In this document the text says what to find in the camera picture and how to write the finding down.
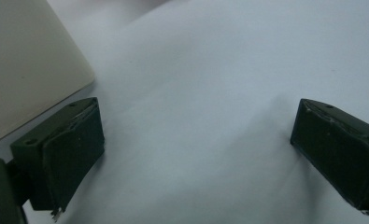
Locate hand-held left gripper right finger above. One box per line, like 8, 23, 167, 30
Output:
290, 98, 369, 216

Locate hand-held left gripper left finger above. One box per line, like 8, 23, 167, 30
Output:
9, 96, 106, 222

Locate white box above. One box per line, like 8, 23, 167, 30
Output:
0, 0, 96, 149

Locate light blue table mat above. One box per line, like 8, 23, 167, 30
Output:
0, 0, 369, 224

